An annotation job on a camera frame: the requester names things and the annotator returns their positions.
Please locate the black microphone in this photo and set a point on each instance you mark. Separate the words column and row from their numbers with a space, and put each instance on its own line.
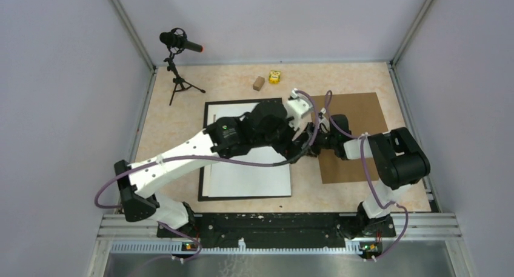
column 176, row 41

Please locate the black tripod stand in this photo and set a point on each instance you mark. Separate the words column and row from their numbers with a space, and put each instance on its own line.
column 180, row 83

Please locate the cat photo print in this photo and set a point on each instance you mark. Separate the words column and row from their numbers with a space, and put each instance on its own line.
column 226, row 181

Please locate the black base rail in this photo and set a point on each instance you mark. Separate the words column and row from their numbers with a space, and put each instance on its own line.
column 280, row 230

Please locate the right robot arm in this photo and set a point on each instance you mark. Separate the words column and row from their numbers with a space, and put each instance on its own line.
column 393, row 162

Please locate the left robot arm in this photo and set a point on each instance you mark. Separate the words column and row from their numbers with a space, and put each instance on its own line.
column 268, row 124

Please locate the small wooden block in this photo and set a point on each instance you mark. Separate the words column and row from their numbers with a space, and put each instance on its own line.
column 258, row 83

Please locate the brown cardboard backing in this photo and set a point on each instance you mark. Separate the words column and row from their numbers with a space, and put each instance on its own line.
column 364, row 114

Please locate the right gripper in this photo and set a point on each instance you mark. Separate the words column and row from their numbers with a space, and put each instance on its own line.
column 317, row 150

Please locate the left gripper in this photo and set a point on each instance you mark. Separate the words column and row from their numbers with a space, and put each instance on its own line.
column 289, row 150

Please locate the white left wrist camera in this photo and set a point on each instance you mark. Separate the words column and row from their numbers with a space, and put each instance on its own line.
column 297, row 106

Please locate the yellow owl toy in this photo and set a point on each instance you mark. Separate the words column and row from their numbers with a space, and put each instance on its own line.
column 274, row 76

